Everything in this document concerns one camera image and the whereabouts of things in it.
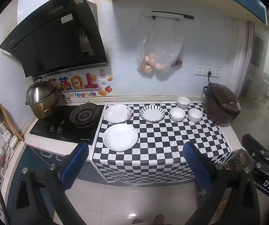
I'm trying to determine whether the black glass gas stove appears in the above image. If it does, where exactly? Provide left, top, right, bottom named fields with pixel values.
left=29, top=103, right=105, bottom=146

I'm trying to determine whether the white bowl with dark rim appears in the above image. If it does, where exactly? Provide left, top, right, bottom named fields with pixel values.
left=187, top=108, right=203, bottom=124

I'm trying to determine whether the wide plain white bowl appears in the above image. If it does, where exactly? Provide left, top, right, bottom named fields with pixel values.
left=170, top=107, right=186, bottom=122

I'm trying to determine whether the wooden cutting board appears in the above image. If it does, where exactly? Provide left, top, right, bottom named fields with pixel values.
left=0, top=103, right=24, bottom=142

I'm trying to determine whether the black and white checkered cloth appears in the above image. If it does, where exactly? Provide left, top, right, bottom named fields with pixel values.
left=91, top=102, right=234, bottom=184

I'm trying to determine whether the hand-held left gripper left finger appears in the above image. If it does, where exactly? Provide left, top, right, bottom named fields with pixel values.
left=6, top=142, right=89, bottom=225

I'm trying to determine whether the frosted glass door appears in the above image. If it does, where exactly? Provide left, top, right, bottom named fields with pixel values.
left=240, top=28, right=269, bottom=146

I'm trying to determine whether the large white plate grey print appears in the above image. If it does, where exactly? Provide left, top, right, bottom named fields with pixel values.
left=103, top=123, right=139, bottom=150

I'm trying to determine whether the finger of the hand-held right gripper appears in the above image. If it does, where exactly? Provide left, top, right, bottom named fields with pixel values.
left=242, top=133, right=269, bottom=160

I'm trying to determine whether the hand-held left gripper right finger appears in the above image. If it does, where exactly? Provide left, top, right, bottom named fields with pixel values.
left=182, top=142, right=260, bottom=225

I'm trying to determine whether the colourful wall sticker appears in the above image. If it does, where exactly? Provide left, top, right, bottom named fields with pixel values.
left=44, top=68, right=114, bottom=99

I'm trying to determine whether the gas burner grate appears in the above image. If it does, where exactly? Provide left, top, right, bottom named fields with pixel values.
left=69, top=103, right=102, bottom=129

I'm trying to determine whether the black striped white plate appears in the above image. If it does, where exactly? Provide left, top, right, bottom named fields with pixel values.
left=139, top=105, right=165, bottom=123

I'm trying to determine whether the brown rice cooker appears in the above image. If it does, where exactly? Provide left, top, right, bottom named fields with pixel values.
left=203, top=83, right=241, bottom=127

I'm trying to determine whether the wall hook rail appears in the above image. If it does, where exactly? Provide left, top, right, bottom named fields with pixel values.
left=145, top=10, right=194, bottom=20

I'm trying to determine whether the black range hood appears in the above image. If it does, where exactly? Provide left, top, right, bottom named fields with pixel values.
left=0, top=0, right=109, bottom=78

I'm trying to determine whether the white door frame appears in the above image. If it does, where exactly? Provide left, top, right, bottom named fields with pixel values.
left=228, top=20, right=254, bottom=98

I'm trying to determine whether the small patterned white bowl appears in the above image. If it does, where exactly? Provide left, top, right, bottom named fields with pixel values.
left=177, top=97, right=191, bottom=110

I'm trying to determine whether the clear plastic bag of eggs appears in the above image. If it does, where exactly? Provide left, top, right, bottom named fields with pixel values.
left=136, top=19, right=185, bottom=75

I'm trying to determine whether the white plate with floral rim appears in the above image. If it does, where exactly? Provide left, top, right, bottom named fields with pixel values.
left=104, top=104, right=132, bottom=124

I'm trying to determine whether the steel steamer pot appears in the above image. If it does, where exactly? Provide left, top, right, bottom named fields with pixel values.
left=26, top=76, right=63, bottom=120

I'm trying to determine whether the blue lower cabinet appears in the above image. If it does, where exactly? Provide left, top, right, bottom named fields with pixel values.
left=6, top=144, right=107, bottom=225

